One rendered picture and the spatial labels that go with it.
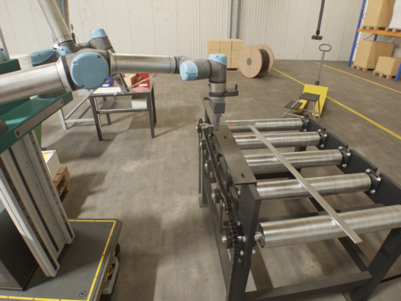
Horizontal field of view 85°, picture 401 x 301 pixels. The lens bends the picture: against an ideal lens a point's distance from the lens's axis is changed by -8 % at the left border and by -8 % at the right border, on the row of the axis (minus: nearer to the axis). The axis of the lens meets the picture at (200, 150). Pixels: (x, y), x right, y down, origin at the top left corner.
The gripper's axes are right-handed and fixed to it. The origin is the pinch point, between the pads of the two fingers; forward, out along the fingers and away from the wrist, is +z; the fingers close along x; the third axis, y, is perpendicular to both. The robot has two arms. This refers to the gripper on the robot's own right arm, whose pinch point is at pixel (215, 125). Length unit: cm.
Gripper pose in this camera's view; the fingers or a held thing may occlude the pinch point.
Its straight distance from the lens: 110.4
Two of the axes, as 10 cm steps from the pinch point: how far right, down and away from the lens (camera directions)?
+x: 1.1, 4.9, -8.6
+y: -9.9, 0.6, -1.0
